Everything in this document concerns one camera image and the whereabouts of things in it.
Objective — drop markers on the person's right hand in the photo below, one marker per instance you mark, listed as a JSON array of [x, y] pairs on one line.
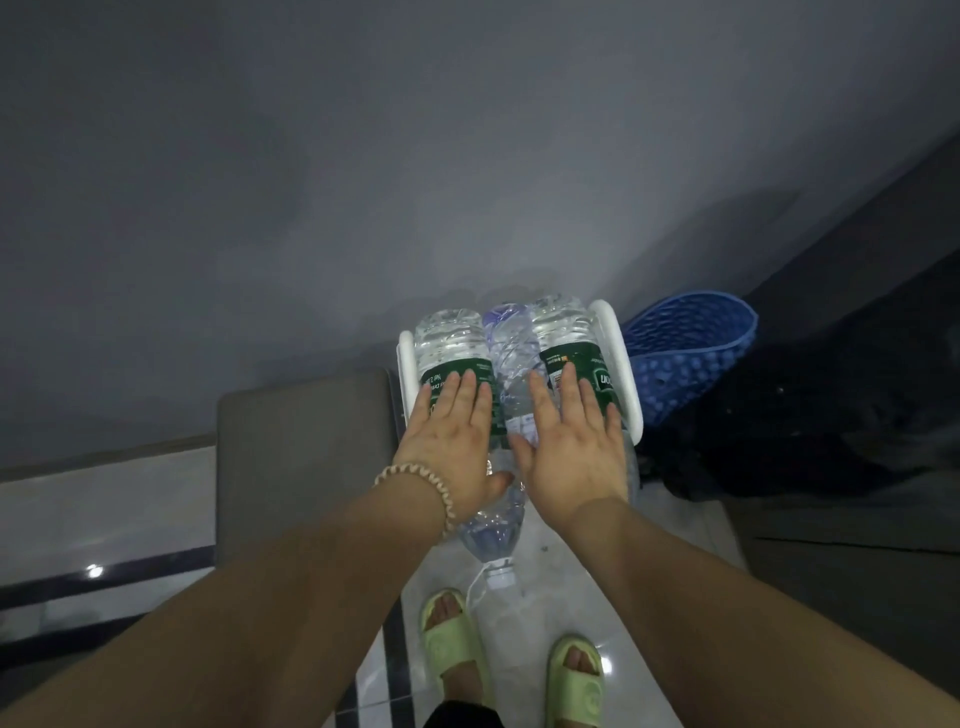
[[577, 465]]

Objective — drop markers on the white tiered storage cart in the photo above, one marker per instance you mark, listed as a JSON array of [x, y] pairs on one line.
[[619, 352]]

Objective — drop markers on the person's right forearm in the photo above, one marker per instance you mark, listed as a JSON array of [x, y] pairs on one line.
[[735, 622]]

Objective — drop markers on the black fabric bag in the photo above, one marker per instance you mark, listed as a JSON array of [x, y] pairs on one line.
[[787, 420]]

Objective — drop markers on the green label water bottle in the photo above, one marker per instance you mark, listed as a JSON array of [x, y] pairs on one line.
[[450, 337], [566, 330]]

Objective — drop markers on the person's left hand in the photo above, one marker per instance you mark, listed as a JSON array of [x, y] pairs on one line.
[[450, 450]]

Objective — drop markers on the grey stool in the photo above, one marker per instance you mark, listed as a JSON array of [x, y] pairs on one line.
[[300, 450]]

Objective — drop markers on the person's left forearm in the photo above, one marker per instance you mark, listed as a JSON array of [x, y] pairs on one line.
[[247, 615]]

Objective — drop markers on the blue perforated basket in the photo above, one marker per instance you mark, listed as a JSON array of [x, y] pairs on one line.
[[690, 345]]

